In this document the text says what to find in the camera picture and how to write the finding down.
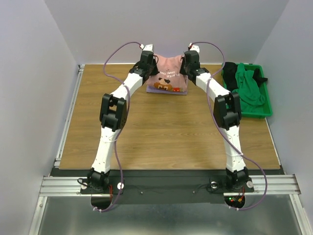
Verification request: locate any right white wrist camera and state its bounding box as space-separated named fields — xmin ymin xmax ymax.
xmin=188 ymin=43 xmax=200 ymax=53

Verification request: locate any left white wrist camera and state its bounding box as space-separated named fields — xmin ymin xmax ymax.
xmin=139 ymin=44 xmax=154 ymax=52

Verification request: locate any right aluminium rail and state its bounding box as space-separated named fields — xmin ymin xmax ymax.
xmin=224 ymin=174 xmax=303 ymax=196

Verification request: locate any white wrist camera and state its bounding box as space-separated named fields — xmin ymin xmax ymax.
xmin=139 ymin=44 xmax=154 ymax=52
xmin=188 ymin=43 xmax=200 ymax=53

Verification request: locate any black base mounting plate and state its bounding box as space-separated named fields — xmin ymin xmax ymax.
xmin=77 ymin=170 xmax=255 ymax=207

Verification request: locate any aluminium rail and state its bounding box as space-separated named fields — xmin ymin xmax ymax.
xmin=39 ymin=64 xmax=85 ymax=200
xmin=224 ymin=174 xmax=303 ymax=196

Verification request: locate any purple t shirt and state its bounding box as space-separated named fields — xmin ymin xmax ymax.
xmin=146 ymin=86 xmax=188 ymax=95

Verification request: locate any black t shirt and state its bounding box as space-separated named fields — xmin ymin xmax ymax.
xmin=222 ymin=62 xmax=268 ymax=91

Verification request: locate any left aluminium rail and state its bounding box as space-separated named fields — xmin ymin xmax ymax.
xmin=39 ymin=64 xmax=85 ymax=200

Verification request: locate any green t shirt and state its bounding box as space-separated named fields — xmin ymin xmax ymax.
xmin=233 ymin=63 xmax=266 ymax=113

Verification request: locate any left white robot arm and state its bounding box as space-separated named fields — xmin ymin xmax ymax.
xmin=86 ymin=49 xmax=157 ymax=193

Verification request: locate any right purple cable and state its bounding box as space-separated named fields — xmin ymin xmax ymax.
xmin=188 ymin=41 xmax=267 ymax=211

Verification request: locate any pink printed t shirt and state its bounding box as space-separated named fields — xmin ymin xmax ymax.
xmin=146 ymin=54 xmax=188 ymax=91

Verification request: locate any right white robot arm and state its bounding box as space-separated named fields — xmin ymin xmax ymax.
xmin=181 ymin=49 xmax=249 ymax=191

